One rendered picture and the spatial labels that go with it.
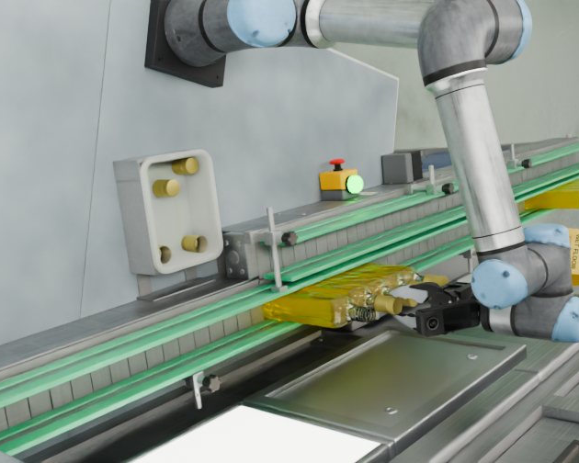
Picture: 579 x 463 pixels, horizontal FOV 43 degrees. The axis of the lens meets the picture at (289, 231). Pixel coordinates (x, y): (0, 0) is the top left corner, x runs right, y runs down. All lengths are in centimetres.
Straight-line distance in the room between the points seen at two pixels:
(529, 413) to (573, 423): 7
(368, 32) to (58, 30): 56
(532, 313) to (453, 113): 37
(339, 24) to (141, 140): 44
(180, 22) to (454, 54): 59
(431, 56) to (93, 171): 66
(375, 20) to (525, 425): 74
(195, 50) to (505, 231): 71
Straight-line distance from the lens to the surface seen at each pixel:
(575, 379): 149
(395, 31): 134
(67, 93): 141
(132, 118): 148
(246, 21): 137
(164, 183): 145
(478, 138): 112
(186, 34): 150
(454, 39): 113
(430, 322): 129
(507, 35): 123
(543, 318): 127
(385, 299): 142
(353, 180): 181
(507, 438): 126
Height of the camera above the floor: 195
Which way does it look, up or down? 42 degrees down
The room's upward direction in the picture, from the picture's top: 92 degrees clockwise
